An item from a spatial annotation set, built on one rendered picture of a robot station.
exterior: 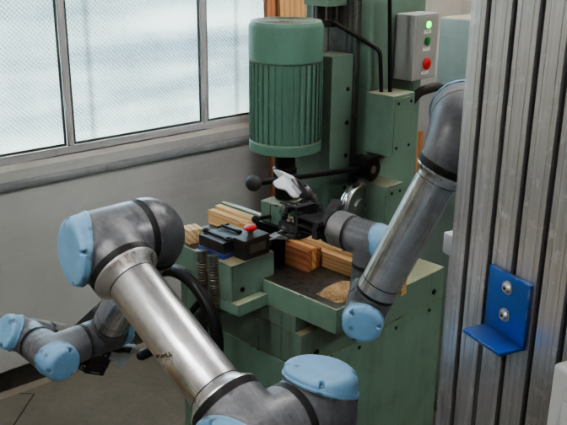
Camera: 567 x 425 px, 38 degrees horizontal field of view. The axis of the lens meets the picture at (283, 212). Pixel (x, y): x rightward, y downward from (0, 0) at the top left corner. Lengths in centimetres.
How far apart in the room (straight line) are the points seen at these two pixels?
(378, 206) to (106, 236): 89
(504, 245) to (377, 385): 120
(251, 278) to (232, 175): 169
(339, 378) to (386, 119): 90
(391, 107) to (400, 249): 60
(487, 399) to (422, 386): 126
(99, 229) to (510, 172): 66
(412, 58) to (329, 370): 101
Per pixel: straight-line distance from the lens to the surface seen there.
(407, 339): 225
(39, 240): 314
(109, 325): 168
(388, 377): 223
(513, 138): 101
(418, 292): 221
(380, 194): 202
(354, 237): 160
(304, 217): 167
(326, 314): 180
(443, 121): 141
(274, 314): 192
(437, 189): 141
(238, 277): 186
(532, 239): 101
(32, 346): 171
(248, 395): 119
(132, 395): 322
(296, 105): 189
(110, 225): 135
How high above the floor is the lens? 168
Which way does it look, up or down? 19 degrees down
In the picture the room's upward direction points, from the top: 1 degrees clockwise
